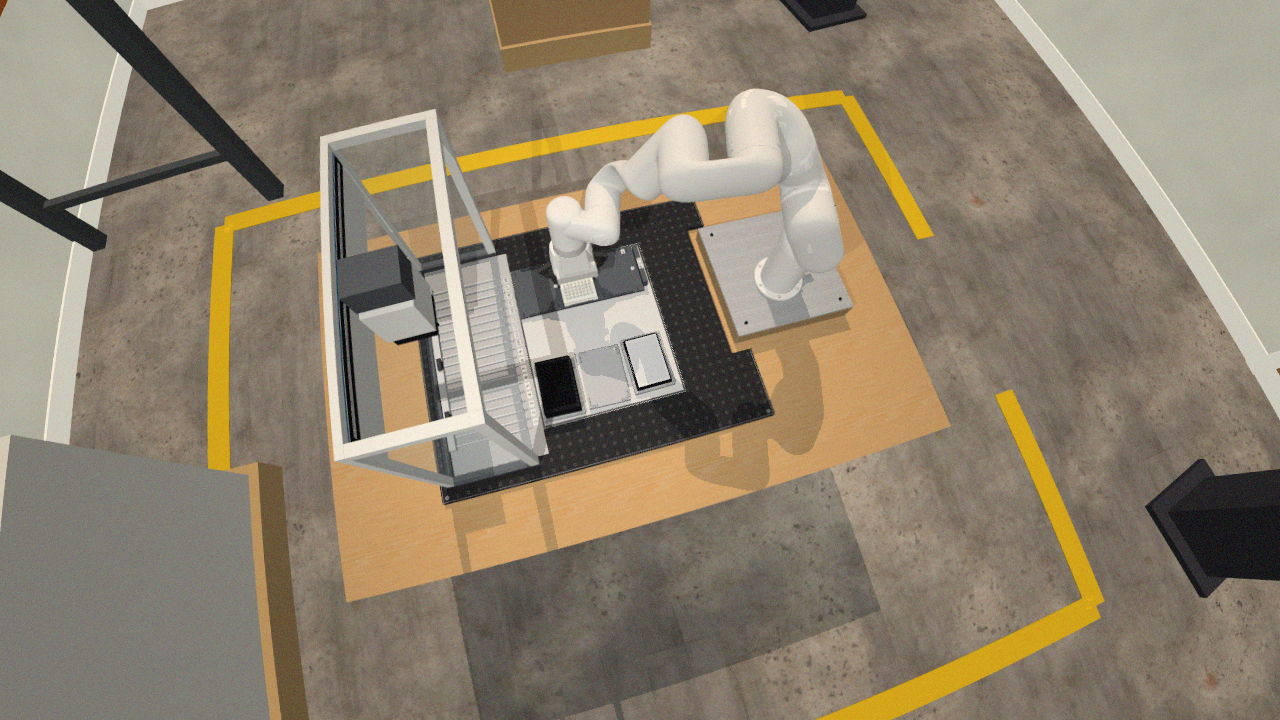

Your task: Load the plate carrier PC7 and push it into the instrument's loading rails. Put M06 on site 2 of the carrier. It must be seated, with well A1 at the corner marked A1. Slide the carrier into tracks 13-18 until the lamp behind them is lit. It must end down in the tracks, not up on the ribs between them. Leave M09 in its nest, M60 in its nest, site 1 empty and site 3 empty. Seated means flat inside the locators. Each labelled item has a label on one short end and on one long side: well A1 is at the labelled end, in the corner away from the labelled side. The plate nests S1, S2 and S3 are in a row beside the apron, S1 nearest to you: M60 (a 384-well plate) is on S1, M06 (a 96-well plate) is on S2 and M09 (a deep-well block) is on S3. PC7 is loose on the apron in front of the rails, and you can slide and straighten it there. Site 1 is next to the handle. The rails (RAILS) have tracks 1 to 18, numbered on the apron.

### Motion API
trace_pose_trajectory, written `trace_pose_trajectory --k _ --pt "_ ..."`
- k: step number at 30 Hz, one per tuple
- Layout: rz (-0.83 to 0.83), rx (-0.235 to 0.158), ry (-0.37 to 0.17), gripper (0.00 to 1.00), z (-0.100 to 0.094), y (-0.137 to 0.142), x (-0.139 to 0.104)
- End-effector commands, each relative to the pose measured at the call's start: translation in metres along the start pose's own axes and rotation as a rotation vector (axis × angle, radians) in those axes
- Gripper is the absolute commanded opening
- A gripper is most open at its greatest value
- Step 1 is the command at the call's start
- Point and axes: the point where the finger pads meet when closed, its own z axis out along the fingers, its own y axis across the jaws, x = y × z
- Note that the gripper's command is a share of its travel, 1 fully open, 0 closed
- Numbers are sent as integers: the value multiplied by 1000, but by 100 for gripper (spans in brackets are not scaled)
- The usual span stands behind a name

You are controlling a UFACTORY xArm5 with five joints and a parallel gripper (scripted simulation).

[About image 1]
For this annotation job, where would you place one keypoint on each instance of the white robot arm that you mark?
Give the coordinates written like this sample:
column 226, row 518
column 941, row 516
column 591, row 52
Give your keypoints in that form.
column 672, row 162

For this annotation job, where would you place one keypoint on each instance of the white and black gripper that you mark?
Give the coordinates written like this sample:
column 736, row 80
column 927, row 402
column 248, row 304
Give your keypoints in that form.
column 555, row 262

